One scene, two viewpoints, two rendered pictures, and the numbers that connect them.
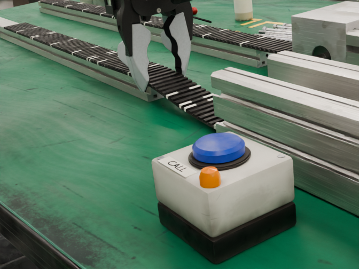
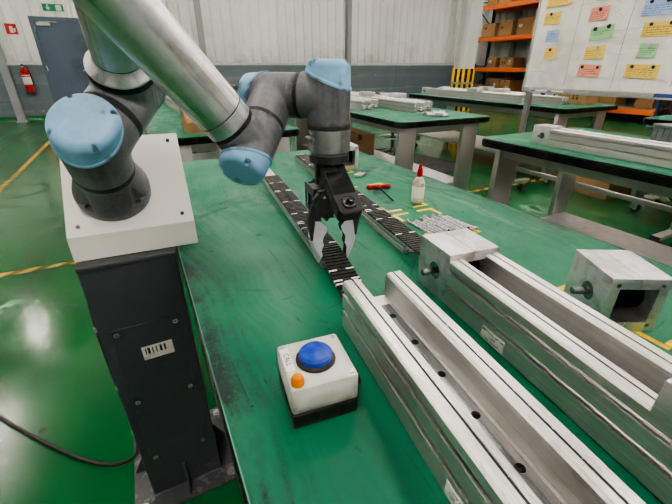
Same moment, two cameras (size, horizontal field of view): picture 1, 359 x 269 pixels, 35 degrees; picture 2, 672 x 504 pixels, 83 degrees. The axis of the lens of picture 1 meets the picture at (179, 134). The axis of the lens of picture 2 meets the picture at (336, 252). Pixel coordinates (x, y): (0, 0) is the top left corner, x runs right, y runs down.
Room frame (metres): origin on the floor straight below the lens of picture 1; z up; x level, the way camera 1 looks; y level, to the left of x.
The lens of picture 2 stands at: (0.06, -0.11, 1.16)
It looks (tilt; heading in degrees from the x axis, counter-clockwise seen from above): 26 degrees down; 10
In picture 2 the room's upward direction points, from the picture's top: straight up
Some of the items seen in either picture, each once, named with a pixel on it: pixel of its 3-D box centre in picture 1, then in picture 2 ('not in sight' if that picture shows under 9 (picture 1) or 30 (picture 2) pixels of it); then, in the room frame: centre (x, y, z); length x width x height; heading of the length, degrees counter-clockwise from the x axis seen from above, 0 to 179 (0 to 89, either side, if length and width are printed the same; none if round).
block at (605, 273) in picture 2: not in sight; (605, 288); (0.65, -0.46, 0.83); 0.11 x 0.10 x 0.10; 99
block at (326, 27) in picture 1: (339, 50); (450, 265); (0.69, -0.21, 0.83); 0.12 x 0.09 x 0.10; 120
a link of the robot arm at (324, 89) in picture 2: not in sight; (326, 94); (0.74, 0.02, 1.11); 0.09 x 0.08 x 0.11; 84
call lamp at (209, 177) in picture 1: (209, 175); (297, 379); (0.35, -0.02, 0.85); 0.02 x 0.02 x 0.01
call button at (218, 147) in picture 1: (219, 152); (315, 356); (0.40, -0.03, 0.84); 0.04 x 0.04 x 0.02
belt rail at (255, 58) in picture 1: (122, 22); (337, 187); (1.25, 0.09, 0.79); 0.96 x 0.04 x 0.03; 30
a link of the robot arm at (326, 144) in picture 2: not in sight; (327, 142); (0.74, 0.02, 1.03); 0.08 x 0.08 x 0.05
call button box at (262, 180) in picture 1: (231, 186); (322, 375); (0.40, -0.04, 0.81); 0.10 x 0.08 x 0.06; 120
